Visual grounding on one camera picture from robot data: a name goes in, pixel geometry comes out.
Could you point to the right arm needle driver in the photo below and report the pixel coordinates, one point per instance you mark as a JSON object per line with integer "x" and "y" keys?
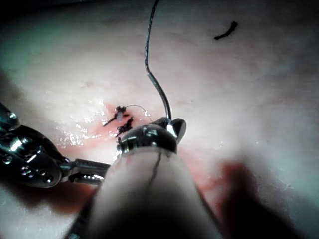
{"x": 149, "y": 138}

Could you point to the left arm needle driver jaw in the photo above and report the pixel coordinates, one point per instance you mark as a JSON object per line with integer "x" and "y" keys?
{"x": 89, "y": 165}
{"x": 89, "y": 178}

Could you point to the left arm needle driver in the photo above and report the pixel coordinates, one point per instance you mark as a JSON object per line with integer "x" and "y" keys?
{"x": 30, "y": 159}

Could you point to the right arm needle driver jaw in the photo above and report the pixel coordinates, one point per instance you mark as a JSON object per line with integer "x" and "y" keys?
{"x": 161, "y": 122}
{"x": 180, "y": 128}

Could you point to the curved steel needle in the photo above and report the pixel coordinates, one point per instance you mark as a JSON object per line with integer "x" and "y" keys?
{"x": 162, "y": 95}

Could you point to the dark right arm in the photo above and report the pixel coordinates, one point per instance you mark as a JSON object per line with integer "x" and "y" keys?
{"x": 149, "y": 199}

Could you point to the black stitching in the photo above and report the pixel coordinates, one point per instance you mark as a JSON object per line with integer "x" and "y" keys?
{"x": 123, "y": 125}

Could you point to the tissue pad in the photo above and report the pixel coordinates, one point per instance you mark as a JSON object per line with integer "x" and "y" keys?
{"x": 236, "y": 99}

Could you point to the short cut-off black thread piece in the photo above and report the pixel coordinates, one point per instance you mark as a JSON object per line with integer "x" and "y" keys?
{"x": 228, "y": 31}

